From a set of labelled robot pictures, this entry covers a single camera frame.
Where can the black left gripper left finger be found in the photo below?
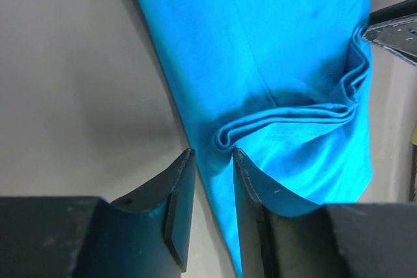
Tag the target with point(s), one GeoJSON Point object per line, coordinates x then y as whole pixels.
{"type": "Point", "coordinates": [145, 233]}

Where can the blue t-shirt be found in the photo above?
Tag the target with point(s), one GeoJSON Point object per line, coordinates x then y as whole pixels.
{"type": "Point", "coordinates": [287, 81]}

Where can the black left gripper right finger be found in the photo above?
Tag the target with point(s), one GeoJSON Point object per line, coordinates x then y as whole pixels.
{"type": "Point", "coordinates": [282, 234]}

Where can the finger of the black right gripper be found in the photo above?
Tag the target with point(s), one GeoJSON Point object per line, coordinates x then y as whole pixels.
{"type": "Point", "coordinates": [399, 10]}
{"type": "Point", "coordinates": [397, 36]}

